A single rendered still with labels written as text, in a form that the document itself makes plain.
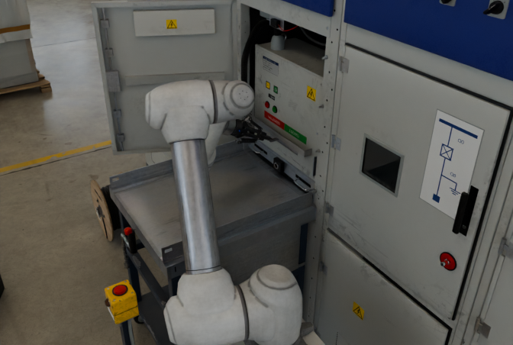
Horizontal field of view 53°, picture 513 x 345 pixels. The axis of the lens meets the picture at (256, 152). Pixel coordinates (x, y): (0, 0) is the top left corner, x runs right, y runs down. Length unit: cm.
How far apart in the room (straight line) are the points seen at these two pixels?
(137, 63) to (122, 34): 15
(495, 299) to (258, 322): 67
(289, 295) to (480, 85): 76
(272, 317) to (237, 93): 63
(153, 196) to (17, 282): 129
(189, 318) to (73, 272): 188
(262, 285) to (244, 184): 91
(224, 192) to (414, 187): 90
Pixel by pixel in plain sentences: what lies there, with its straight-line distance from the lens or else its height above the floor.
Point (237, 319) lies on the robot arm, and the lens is 147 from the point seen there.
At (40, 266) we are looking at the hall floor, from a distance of 337.
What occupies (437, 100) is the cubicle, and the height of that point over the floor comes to 153.
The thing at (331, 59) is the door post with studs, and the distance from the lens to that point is 185.
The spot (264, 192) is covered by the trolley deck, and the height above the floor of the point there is 85.
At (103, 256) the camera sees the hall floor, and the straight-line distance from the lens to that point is 332.
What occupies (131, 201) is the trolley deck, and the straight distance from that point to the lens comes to 224.
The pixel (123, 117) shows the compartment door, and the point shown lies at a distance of 255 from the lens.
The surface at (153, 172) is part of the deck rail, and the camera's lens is 237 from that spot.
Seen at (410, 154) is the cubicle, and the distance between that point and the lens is 165.
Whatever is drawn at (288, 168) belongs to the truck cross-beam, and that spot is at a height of 90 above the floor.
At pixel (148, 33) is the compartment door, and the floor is 144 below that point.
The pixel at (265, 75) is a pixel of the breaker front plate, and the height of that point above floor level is 127.
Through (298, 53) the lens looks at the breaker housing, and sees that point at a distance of 224.
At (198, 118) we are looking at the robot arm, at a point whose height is 147.
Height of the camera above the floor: 210
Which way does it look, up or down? 30 degrees down
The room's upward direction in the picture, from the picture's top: 1 degrees clockwise
